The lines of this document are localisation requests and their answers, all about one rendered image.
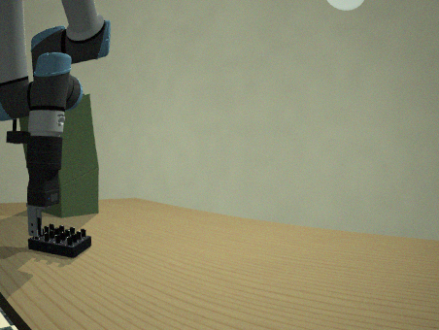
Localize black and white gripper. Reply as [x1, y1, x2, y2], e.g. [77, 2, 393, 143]
[6, 110, 65, 237]

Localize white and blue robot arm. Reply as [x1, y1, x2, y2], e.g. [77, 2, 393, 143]
[0, 0, 111, 121]

